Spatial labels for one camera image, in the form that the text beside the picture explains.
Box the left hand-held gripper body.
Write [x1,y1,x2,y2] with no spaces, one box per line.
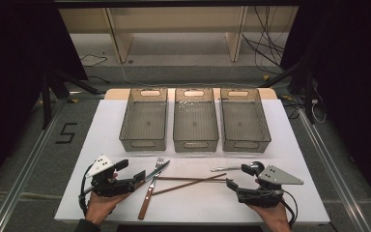
[86,155,137,198]

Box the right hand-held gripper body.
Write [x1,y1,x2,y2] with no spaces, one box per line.
[236,164,304,209]

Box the metal spoon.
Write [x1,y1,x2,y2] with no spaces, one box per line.
[210,160,266,177]

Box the knife with wooden handle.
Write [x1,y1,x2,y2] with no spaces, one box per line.
[134,159,171,191]

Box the fork with wooden handle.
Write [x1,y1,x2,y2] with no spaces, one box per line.
[137,157,165,220]

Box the brown chopstick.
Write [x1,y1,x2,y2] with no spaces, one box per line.
[156,175,235,184]
[151,172,228,196]

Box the grey translucent plastic bin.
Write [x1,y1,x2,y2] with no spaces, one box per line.
[119,87,169,153]
[219,87,272,154]
[172,87,220,154]

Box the person's left hand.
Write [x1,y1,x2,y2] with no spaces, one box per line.
[85,172,133,226]

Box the white table cover sheet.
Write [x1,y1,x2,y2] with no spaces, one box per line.
[54,98,331,225]

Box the black metal stand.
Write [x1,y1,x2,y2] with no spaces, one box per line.
[40,67,105,131]
[259,59,317,126]

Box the black curtain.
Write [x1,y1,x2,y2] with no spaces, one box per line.
[281,0,371,207]
[0,0,89,198]

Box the light wooden shelf unit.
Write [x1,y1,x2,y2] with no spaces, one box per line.
[57,6,299,64]

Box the right hand-held gripper black cable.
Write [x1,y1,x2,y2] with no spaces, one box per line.
[281,189,300,227]

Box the hand-held gripper black cable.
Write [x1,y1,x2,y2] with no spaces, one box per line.
[281,189,300,227]
[77,163,95,217]

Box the left hand-held gripper black cable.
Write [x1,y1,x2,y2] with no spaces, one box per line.
[77,163,95,217]

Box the aluminium floor rail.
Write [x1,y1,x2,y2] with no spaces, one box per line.
[0,96,70,232]
[298,107,371,232]

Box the thin black floor cable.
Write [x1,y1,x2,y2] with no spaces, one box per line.
[79,52,110,84]

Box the bundle of black cables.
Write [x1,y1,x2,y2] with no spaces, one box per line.
[241,6,287,75]

